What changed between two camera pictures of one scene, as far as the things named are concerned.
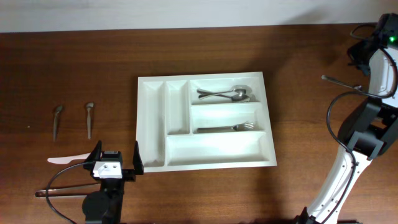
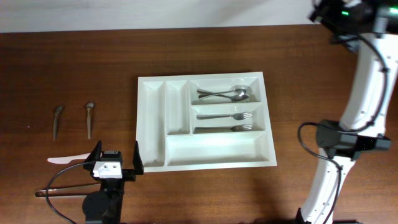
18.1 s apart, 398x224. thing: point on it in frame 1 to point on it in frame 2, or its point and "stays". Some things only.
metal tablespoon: x=240 y=91 stays
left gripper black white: x=130 y=174 stays
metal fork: x=326 y=77 to x=237 y=116
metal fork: x=237 y=127 stays
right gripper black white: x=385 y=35 to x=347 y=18
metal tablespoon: x=238 y=97 stays
